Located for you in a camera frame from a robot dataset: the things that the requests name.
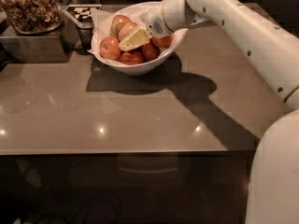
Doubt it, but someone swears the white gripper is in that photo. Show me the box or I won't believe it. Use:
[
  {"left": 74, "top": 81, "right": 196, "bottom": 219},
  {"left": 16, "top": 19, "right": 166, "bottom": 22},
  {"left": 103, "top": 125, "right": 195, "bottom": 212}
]
[{"left": 119, "top": 0, "right": 200, "bottom": 51}]

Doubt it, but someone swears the large yellow-red apple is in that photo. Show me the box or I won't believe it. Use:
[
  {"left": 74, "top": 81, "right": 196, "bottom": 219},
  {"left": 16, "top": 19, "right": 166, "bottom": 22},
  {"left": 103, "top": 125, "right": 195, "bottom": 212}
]
[{"left": 118, "top": 21, "right": 138, "bottom": 41}]

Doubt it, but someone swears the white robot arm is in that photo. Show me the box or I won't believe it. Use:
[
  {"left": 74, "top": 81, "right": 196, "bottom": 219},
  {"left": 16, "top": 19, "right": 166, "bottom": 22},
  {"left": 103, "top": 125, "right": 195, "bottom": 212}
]
[{"left": 120, "top": 0, "right": 299, "bottom": 224}]

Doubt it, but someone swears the red apple centre right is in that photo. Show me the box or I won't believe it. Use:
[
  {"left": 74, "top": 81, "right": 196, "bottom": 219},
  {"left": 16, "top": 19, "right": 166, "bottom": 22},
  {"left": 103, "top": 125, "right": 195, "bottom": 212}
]
[{"left": 141, "top": 42, "right": 160, "bottom": 62}]

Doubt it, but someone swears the red apple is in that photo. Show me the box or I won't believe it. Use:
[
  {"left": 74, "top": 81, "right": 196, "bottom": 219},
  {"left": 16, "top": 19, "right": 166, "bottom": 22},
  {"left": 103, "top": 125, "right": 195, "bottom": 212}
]
[
  {"left": 119, "top": 50, "right": 144, "bottom": 65},
  {"left": 99, "top": 36, "right": 122, "bottom": 61},
  {"left": 151, "top": 35, "right": 173, "bottom": 49},
  {"left": 141, "top": 42, "right": 160, "bottom": 62}
]

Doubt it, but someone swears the red apple front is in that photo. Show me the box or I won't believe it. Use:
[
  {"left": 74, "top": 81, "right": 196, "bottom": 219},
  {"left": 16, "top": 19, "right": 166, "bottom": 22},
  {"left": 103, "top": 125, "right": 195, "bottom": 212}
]
[{"left": 119, "top": 50, "right": 144, "bottom": 65}]

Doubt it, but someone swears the yellow-red apple top back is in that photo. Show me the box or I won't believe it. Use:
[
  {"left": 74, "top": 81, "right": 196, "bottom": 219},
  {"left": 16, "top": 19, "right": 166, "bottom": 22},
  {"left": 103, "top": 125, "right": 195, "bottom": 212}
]
[{"left": 110, "top": 15, "right": 131, "bottom": 37}]

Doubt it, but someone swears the white bowl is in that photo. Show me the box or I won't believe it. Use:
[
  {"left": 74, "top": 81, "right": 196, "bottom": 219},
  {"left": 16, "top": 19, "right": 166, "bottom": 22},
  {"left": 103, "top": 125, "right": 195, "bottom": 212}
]
[{"left": 91, "top": 1, "right": 190, "bottom": 77}]

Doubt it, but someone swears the red apple left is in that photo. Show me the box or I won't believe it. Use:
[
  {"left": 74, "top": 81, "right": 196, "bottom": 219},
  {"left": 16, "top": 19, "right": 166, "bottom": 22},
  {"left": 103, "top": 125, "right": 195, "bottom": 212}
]
[{"left": 99, "top": 36, "right": 122, "bottom": 61}]

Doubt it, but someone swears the white paper liner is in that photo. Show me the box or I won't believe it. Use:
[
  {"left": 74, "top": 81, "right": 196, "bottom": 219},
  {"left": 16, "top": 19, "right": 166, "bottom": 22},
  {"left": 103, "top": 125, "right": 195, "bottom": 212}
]
[{"left": 87, "top": 0, "right": 189, "bottom": 56}]

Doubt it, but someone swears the steel box stand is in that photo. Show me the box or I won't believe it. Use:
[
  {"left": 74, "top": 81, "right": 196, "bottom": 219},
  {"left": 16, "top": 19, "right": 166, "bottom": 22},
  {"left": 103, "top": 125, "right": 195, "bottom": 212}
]
[{"left": 0, "top": 18, "right": 79, "bottom": 63}]

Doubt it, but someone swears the glass jar of nuts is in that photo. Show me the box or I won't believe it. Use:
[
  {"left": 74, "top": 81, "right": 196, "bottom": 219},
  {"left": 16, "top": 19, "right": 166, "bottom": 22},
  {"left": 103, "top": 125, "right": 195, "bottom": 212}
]
[{"left": 0, "top": 0, "right": 64, "bottom": 35}]

